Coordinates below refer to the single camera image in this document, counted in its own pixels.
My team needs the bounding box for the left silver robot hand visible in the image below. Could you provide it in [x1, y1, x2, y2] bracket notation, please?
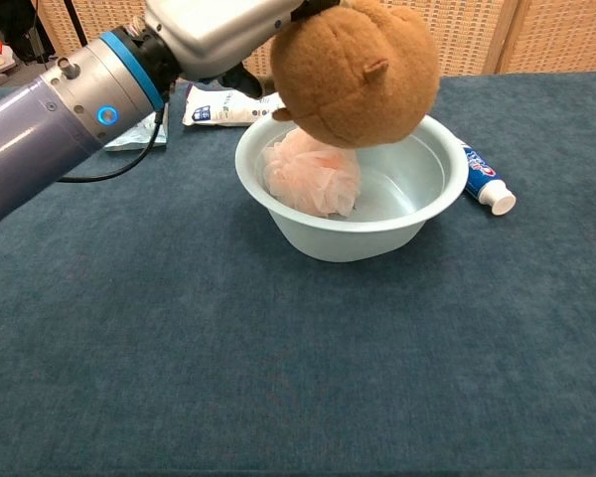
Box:
[143, 0, 342, 98]

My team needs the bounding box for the light blue wipes pack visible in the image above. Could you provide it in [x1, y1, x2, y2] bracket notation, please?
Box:
[103, 101, 170, 152]

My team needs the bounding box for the brown capybara plush toy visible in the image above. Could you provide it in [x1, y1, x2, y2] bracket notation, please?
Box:
[269, 0, 442, 149]

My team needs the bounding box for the light blue plastic basin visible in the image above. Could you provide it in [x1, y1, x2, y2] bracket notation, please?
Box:
[234, 114, 470, 263]

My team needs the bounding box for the white plastic pack blue print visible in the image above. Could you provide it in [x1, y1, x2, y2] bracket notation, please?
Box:
[182, 82, 287, 128]

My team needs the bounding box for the wicker folding screen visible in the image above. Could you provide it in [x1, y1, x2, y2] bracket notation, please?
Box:
[32, 0, 596, 85]

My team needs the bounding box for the blue white toothpaste tube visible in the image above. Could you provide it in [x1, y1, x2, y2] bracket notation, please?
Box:
[456, 137, 518, 217]

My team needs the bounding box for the dark blue table mat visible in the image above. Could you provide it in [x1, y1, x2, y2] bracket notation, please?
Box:
[0, 71, 596, 477]

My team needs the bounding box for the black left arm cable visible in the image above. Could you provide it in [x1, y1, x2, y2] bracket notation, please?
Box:
[57, 106, 168, 184]

